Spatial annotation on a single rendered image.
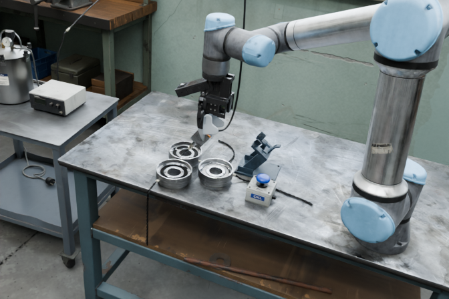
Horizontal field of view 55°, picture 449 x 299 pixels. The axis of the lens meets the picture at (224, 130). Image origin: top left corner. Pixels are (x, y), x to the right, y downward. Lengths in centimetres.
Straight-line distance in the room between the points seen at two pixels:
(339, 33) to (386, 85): 22
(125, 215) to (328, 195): 69
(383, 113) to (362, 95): 191
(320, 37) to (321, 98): 178
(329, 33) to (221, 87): 31
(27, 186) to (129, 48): 137
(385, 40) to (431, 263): 63
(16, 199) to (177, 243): 102
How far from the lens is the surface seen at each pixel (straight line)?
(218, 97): 117
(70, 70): 309
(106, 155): 141
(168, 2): 301
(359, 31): 104
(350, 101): 283
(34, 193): 227
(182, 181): 124
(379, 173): 96
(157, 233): 149
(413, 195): 111
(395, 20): 84
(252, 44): 104
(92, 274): 170
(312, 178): 139
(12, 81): 199
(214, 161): 134
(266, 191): 122
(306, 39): 110
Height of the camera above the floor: 157
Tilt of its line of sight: 29 degrees down
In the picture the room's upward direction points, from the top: 6 degrees clockwise
